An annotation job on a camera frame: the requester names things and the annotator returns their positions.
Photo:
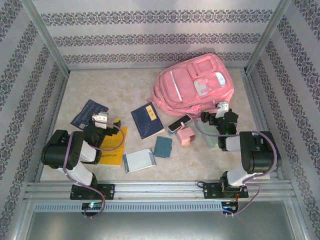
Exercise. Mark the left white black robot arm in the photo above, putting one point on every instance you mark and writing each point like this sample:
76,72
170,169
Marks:
62,150

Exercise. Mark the aluminium frame post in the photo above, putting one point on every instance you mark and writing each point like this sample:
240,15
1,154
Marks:
266,37
52,47

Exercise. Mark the navy book with yellow label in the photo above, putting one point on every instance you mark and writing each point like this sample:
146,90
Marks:
147,122

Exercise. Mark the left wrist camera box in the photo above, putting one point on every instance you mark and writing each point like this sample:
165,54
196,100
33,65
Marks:
100,119

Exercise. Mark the mint green pencil case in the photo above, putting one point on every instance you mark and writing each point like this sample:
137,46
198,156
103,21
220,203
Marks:
208,140

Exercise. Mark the aluminium side rail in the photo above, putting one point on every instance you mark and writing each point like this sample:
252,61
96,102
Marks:
261,125
51,125

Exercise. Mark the pink cube box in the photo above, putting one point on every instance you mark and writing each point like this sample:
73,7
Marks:
185,137

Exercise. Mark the pink school backpack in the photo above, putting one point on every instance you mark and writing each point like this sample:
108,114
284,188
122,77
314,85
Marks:
175,85

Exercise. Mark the black case with pink rim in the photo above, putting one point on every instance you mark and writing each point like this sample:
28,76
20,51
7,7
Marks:
177,123

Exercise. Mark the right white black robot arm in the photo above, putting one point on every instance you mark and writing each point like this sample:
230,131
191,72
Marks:
262,155

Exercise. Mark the navy book with printed text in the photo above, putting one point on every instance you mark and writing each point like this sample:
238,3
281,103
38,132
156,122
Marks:
85,110

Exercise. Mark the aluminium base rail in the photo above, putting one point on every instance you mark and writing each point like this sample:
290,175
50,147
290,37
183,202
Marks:
160,190

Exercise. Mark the small teal notebook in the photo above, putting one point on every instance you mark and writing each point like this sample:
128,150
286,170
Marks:
162,147

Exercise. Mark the grey metal panel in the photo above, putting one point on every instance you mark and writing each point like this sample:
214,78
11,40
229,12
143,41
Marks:
160,227

